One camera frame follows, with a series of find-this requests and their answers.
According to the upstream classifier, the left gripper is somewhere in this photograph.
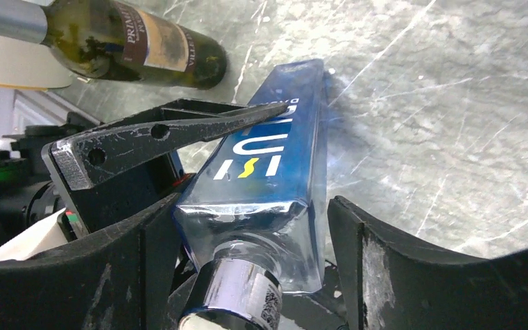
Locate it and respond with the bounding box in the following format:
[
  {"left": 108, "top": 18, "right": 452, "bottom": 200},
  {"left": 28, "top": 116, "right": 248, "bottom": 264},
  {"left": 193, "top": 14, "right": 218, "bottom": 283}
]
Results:
[{"left": 0, "top": 123, "right": 180, "bottom": 329}]

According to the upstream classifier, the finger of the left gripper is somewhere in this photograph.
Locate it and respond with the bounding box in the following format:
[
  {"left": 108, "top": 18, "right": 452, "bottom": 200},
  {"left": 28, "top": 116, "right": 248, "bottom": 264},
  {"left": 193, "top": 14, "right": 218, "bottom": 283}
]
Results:
[{"left": 42, "top": 100, "right": 287, "bottom": 237}]

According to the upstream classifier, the cream cylinder roll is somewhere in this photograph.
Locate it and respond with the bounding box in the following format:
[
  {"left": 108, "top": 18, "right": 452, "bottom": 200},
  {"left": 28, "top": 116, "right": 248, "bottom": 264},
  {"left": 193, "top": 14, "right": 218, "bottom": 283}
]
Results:
[{"left": 0, "top": 36, "right": 72, "bottom": 90}]

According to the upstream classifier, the silver capped dark bottle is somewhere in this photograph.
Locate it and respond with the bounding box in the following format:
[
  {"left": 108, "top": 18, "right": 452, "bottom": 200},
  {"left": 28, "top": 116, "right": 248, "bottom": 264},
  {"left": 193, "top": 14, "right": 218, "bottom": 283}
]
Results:
[{"left": 0, "top": 1, "right": 228, "bottom": 89}]

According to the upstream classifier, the blue label water bottle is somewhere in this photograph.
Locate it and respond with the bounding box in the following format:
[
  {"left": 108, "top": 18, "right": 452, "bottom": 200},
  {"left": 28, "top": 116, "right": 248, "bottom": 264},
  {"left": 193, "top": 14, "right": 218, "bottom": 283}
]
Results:
[{"left": 173, "top": 59, "right": 328, "bottom": 329}]

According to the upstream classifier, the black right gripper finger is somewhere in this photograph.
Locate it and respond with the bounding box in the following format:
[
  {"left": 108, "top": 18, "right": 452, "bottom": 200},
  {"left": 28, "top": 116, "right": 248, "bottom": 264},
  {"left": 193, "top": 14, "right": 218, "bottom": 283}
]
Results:
[{"left": 327, "top": 196, "right": 528, "bottom": 329}]

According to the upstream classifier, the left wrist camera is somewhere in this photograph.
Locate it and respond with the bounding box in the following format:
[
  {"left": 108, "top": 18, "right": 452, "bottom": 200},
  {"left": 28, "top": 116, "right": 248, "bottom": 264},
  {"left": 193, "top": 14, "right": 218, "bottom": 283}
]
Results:
[{"left": 0, "top": 209, "right": 78, "bottom": 261}]

